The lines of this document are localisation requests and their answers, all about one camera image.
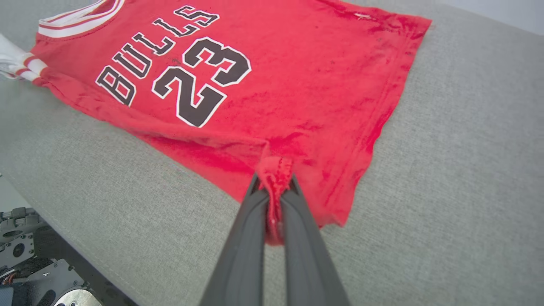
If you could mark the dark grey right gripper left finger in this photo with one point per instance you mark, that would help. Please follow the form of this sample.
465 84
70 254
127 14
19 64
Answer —
242 263

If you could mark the red basketball jersey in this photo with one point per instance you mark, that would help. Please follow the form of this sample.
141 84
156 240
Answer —
297 85

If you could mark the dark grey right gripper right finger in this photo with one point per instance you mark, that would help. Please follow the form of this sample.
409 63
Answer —
306 263

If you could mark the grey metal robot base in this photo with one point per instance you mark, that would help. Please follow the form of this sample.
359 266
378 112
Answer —
46 280

